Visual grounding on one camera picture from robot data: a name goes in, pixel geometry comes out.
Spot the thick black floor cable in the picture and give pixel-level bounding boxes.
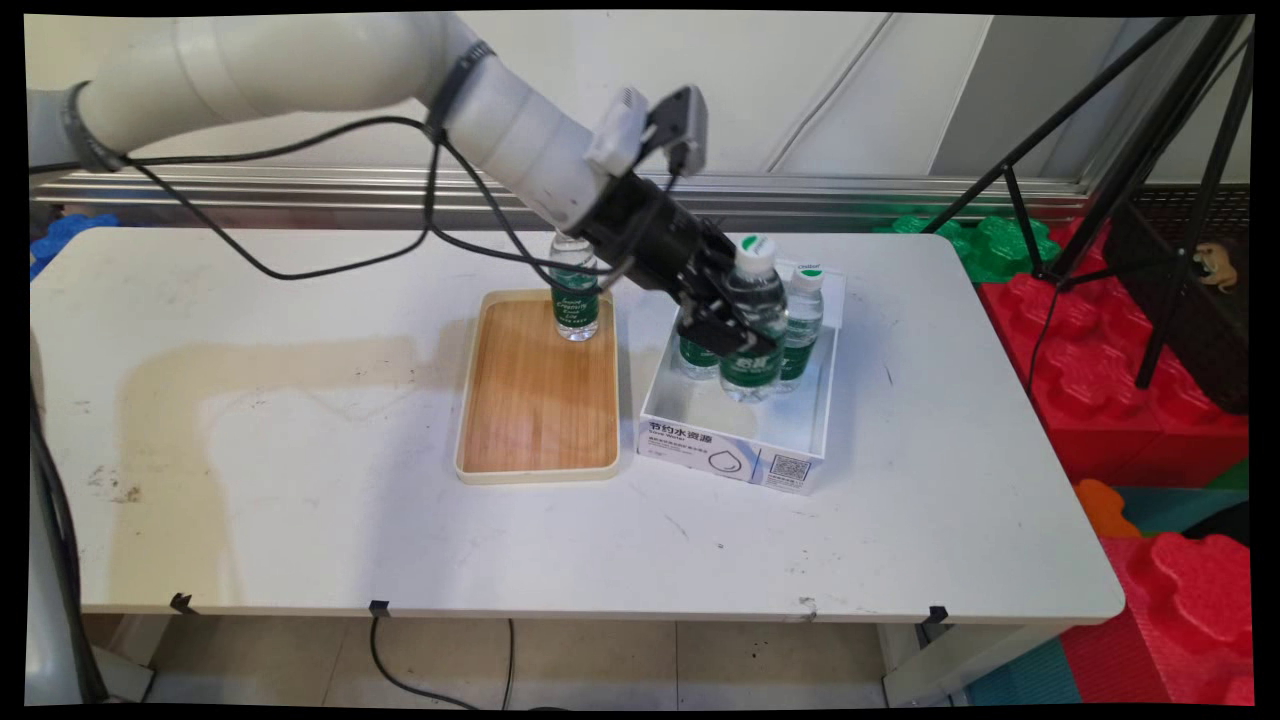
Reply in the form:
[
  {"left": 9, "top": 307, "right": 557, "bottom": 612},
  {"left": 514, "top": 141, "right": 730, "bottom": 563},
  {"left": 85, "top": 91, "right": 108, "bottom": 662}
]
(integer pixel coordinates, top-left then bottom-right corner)
[{"left": 367, "top": 614, "right": 463, "bottom": 711}]

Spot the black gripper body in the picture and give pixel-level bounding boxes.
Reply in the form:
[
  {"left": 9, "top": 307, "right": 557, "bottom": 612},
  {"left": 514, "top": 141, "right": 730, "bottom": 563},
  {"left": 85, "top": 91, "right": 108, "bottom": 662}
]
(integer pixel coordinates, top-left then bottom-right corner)
[{"left": 577, "top": 174, "right": 723, "bottom": 302}]

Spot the wooden tray with cream rim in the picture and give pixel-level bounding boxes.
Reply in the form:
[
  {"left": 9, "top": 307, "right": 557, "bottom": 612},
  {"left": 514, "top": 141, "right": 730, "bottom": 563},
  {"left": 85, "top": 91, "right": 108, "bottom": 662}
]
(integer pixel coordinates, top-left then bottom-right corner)
[{"left": 455, "top": 288, "right": 622, "bottom": 487}]

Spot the orange foam piece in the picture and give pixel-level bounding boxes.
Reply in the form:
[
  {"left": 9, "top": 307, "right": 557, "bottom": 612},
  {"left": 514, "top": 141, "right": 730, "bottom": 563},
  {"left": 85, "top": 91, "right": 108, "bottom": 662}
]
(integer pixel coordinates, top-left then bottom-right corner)
[{"left": 1074, "top": 478, "right": 1142, "bottom": 540}]

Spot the black cable strap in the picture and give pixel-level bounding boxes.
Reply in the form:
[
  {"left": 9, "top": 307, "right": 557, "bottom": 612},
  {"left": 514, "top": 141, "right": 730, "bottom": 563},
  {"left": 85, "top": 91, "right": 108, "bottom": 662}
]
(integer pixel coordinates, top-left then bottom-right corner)
[
  {"left": 59, "top": 80, "right": 128, "bottom": 174},
  {"left": 423, "top": 39, "right": 498, "bottom": 143}
]

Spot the black tripod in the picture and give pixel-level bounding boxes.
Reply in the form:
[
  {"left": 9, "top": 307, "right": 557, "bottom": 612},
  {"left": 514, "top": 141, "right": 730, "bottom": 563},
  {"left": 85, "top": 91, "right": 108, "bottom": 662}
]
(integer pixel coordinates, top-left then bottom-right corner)
[{"left": 918, "top": 14, "right": 1257, "bottom": 393}]

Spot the white camera bracket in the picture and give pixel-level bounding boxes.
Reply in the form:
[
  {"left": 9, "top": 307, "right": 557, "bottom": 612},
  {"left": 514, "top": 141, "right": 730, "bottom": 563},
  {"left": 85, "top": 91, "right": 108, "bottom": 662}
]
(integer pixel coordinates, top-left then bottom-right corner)
[{"left": 584, "top": 86, "right": 653, "bottom": 178}]

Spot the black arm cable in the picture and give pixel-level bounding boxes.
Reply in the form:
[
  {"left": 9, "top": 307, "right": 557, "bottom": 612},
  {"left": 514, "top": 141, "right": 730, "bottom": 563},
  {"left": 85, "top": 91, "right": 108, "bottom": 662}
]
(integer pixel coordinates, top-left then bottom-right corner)
[{"left": 27, "top": 114, "right": 693, "bottom": 707}]

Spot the white table leg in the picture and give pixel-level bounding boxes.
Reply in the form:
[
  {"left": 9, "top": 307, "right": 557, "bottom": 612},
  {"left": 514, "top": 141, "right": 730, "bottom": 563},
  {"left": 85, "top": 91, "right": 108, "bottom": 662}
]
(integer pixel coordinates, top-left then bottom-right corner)
[
  {"left": 879, "top": 621, "right": 1063, "bottom": 710},
  {"left": 85, "top": 613, "right": 173, "bottom": 705}
]

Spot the water bottle with script label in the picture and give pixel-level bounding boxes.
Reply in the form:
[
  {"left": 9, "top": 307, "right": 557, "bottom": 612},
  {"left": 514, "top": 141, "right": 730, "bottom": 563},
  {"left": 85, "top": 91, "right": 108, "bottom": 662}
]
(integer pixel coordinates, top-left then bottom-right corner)
[{"left": 547, "top": 230, "right": 602, "bottom": 344}]

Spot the green label water bottle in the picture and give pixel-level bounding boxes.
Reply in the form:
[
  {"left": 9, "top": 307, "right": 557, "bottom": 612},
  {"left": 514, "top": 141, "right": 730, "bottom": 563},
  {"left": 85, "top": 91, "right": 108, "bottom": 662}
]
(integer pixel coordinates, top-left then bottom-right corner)
[
  {"left": 776, "top": 264, "right": 827, "bottom": 394},
  {"left": 717, "top": 234, "right": 790, "bottom": 404},
  {"left": 675, "top": 308, "right": 723, "bottom": 382}
]

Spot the green foam block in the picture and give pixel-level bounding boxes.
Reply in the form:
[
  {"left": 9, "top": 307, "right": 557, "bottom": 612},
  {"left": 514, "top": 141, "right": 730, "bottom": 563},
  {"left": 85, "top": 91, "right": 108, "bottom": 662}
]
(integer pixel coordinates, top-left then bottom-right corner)
[{"left": 873, "top": 212, "right": 1063, "bottom": 287}]

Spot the aluminium rail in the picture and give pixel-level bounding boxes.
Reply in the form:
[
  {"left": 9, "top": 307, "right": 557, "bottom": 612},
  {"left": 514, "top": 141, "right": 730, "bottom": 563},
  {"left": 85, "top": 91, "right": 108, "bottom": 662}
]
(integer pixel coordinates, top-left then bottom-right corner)
[{"left": 28, "top": 165, "right": 1093, "bottom": 234}]

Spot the black board panel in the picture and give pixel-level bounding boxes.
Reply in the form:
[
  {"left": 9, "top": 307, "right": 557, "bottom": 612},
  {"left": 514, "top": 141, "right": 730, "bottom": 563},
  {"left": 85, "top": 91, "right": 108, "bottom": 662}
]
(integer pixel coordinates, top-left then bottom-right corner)
[{"left": 1104, "top": 184, "right": 1252, "bottom": 417}]

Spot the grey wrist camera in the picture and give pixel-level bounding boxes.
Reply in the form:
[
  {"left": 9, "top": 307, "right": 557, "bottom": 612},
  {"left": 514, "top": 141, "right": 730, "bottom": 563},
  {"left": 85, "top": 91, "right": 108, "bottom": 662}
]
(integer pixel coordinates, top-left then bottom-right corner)
[{"left": 646, "top": 84, "right": 710, "bottom": 182}]

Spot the white cardboard box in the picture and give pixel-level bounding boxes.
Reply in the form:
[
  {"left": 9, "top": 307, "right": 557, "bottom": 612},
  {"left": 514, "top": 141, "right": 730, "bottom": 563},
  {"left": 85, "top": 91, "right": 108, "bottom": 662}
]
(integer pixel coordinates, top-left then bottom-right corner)
[{"left": 636, "top": 246, "right": 849, "bottom": 496}]

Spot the blue foam block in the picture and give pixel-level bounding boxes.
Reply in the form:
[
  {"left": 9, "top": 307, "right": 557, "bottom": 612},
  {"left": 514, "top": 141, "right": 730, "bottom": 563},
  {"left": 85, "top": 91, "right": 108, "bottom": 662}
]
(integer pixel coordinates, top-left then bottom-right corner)
[{"left": 29, "top": 211, "right": 120, "bottom": 282}]

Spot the large red foam block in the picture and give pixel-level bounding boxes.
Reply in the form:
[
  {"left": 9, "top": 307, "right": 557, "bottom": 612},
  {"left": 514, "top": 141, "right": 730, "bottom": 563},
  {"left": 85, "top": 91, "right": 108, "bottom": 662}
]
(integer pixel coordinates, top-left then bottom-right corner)
[{"left": 976, "top": 218, "right": 1252, "bottom": 490}]

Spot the red foam block wavy edge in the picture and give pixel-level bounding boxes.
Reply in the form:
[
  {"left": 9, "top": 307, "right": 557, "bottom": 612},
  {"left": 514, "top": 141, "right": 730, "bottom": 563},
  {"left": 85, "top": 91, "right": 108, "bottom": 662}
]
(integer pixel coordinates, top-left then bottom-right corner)
[{"left": 1058, "top": 531, "right": 1257, "bottom": 708}]

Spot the small brown toy animal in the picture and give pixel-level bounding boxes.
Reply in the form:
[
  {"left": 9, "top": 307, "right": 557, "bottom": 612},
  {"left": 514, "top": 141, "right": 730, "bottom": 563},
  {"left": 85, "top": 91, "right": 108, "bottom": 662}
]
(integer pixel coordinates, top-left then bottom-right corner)
[{"left": 1192, "top": 242, "right": 1240, "bottom": 294}]

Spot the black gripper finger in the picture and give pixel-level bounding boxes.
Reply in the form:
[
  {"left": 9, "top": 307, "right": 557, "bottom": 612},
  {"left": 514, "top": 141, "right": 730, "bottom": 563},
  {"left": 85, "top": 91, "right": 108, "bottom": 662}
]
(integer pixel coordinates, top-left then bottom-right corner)
[
  {"left": 706, "top": 226, "right": 745, "bottom": 281},
  {"left": 676, "top": 280, "right": 782, "bottom": 359}
]

